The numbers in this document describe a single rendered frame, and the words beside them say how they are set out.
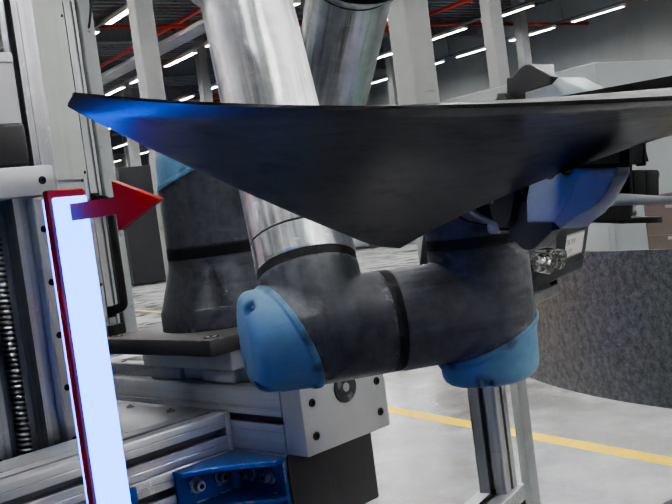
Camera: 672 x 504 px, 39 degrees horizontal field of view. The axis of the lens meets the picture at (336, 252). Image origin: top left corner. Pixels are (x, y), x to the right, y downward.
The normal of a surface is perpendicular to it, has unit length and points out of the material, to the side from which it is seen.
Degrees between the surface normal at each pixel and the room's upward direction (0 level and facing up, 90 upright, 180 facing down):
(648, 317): 90
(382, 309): 71
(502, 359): 93
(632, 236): 90
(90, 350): 90
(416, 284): 49
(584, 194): 117
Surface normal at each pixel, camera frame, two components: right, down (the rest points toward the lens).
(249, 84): -0.37, -0.25
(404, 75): -0.82, 0.14
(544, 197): -0.99, 0.03
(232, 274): 0.30, -0.29
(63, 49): 0.85, -0.08
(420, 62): 0.55, -0.03
